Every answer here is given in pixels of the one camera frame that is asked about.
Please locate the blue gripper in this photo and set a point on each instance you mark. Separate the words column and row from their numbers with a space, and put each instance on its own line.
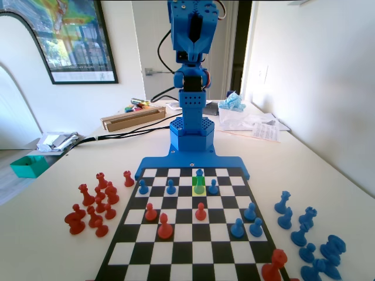
column 194, row 47

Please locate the red plastic chess rook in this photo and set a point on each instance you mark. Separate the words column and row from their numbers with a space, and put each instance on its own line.
column 128, row 180
column 102, row 181

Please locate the clear plastic bag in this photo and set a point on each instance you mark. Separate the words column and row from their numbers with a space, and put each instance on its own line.
column 234, row 120

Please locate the silver yellow screwdriver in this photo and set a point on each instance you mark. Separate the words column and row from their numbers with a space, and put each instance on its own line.
column 139, row 101

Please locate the red bishop chess piece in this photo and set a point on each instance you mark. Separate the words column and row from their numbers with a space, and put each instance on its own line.
column 93, row 219

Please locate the red pawn front left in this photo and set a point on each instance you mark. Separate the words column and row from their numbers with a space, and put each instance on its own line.
column 165, row 229

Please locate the blue king chess piece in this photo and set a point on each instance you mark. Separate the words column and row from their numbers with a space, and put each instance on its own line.
column 199, row 187

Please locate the printed paper sheet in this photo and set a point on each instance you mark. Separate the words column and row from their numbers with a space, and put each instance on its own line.
column 266, row 132

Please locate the red pawn chess piece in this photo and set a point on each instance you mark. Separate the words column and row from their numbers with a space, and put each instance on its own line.
column 150, row 215
column 200, row 214
column 101, row 230
column 100, row 206
column 110, row 213
column 100, row 194

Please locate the black framed map poster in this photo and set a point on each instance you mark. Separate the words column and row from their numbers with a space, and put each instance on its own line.
column 76, row 38

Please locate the blue plastic chess bishop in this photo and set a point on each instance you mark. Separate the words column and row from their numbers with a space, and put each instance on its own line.
column 299, row 237
column 311, row 272

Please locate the red queen chess piece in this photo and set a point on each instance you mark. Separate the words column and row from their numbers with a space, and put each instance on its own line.
column 86, row 197

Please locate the dark grey box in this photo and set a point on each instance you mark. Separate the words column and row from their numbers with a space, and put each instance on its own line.
column 211, row 109

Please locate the long brown cardboard box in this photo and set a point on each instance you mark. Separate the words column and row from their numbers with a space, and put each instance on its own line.
column 132, row 121

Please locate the blue white patterned cloth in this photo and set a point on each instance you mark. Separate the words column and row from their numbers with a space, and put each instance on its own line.
column 233, row 102

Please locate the blue plastic chess queen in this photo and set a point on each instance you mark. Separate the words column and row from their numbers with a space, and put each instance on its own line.
column 282, row 206

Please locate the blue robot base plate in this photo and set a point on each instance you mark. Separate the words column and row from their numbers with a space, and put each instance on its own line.
column 164, row 162

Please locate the green plastic bin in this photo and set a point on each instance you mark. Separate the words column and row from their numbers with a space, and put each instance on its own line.
column 27, row 168

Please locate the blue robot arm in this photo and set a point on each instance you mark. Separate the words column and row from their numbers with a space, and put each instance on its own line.
column 192, row 123

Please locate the colourful marker set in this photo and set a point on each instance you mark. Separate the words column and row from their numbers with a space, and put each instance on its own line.
column 133, row 109

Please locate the crumpled silver foil bag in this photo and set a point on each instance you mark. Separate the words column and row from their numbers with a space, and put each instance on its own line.
column 55, row 140

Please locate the black and white chessboard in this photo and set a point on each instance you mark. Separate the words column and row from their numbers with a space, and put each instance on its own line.
column 181, row 251

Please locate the white paper stack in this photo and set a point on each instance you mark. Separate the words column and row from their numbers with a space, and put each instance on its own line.
column 275, row 120

